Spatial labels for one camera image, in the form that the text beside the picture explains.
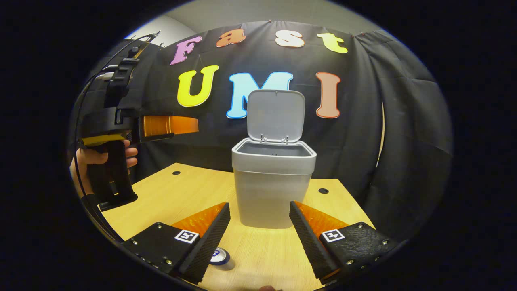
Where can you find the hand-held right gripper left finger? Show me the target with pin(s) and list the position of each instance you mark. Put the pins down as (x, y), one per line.
(208, 242)

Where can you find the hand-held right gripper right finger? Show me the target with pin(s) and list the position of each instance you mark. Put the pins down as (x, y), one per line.
(311, 246)

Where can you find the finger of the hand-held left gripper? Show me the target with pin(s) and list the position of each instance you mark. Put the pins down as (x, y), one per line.
(169, 125)

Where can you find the blue pop can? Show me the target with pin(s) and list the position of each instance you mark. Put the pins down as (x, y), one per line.
(224, 260)

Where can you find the grey desktop garbage bin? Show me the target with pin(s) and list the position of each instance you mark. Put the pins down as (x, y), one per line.
(270, 194)

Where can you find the wooden desktop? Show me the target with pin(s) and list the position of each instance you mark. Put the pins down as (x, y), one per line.
(262, 258)

